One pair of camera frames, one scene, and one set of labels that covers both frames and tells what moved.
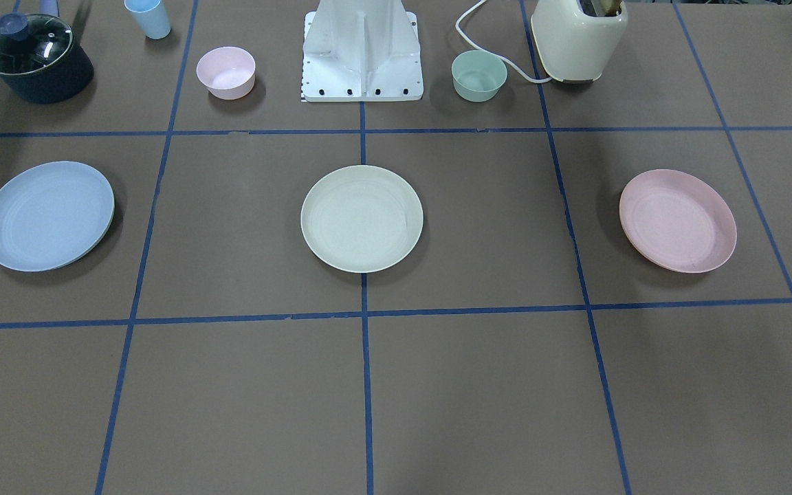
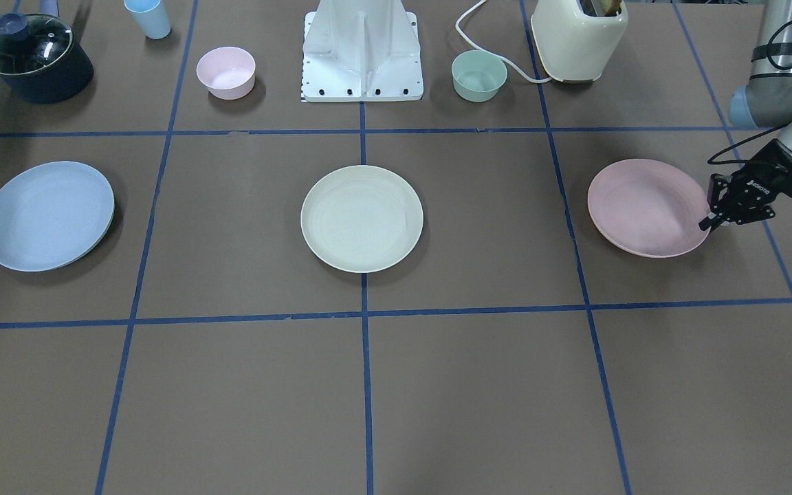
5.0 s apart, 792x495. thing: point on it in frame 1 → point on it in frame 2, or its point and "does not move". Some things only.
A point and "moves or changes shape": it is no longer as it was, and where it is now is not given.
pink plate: (678, 221) moves or changes shape
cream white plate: (361, 218) does not move
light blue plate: (47, 216) does not move
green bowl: (477, 75) does not move
